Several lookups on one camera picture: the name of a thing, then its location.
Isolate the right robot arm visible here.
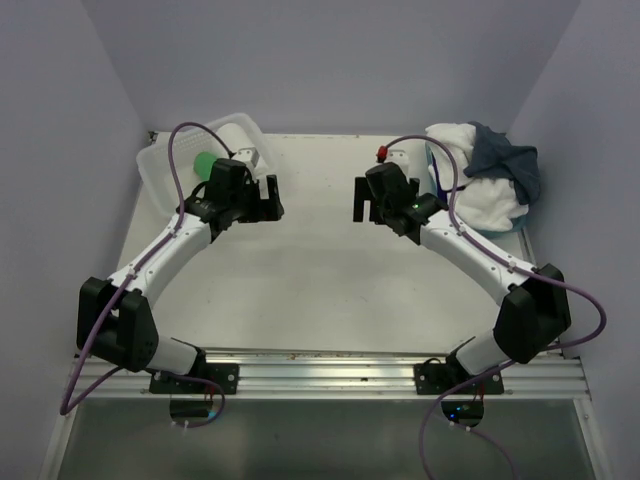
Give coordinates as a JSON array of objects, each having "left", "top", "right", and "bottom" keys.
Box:
[{"left": 353, "top": 162, "right": 571, "bottom": 393}]

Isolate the white towel pile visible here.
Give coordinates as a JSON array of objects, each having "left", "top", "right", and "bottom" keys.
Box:
[{"left": 425, "top": 123, "right": 529, "bottom": 235}]

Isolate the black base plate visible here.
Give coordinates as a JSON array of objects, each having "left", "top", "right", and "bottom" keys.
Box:
[
  {"left": 149, "top": 363, "right": 240, "bottom": 395},
  {"left": 413, "top": 357, "right": 505, "bottom": 395}
]

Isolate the aluminium mounting rail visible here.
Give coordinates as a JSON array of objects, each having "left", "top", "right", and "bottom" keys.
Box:
[{"left": 63, "top": 349, "right": 592, "bottom": 401}]

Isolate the dark blue towel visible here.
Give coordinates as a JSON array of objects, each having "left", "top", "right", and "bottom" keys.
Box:
[{"left": 463, "top": 121, "right": 541, "bottom": 205}]

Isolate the white rolled towel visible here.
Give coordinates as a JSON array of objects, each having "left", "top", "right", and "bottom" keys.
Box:
[{"left": 217, "top": 123, "right": 268, "bottom": 180}]

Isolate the green rolled towel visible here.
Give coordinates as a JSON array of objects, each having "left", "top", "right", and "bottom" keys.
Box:
[{"left": 193, "top": 151, "right": 218, "bottom": 181}]

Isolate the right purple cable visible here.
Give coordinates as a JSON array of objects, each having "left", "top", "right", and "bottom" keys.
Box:
[{"left": 387, "top": 133, "right": 608, "bottom": 480}]

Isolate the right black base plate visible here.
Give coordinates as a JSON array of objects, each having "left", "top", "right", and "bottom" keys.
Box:
[{"left": 413, "top": 357, "right": 505, "bottom": 395}]

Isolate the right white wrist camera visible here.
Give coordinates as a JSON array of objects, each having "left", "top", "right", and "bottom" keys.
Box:
[{"left": 376, "top": 146, "right": 410, "bottom": 177}]

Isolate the white plastic basket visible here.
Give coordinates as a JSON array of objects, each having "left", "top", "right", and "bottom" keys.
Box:
[{"left": 136, "top": 113, "right": 278, "bottom": 218}]

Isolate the teal plastic basin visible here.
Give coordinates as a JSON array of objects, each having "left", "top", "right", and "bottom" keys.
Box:
[{"left": 425, "top": 144, "right": 529, "bottom": 238}]

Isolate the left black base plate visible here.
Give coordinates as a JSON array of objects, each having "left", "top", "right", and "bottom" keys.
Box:
[{"left": 149, "top": 363, "right": 240, "bottom": 395}]

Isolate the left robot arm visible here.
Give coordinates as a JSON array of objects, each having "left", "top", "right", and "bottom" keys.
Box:
[{"left": 76, "top": 159, "right": 284, "bottom": 393}]

